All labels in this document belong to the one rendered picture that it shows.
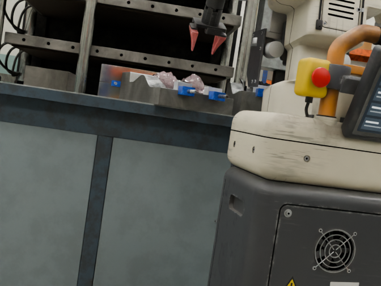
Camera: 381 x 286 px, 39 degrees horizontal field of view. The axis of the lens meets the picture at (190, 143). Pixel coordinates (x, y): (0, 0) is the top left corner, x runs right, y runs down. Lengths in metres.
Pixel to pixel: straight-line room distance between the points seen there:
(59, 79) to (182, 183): 0.57
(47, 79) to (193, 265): 0.82
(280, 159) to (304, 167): 0.05
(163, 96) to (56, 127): 0.37
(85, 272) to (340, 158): 1.10
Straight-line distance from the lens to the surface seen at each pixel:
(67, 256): 1.89
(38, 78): 1.99
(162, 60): 2.64
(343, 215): 1.06
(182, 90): 1.71
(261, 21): 2.79
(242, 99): 1.85
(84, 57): 2.61
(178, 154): 1.82
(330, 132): 1.03
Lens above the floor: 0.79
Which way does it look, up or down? 3 degrees down
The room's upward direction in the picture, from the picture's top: 8 degrees clockwise
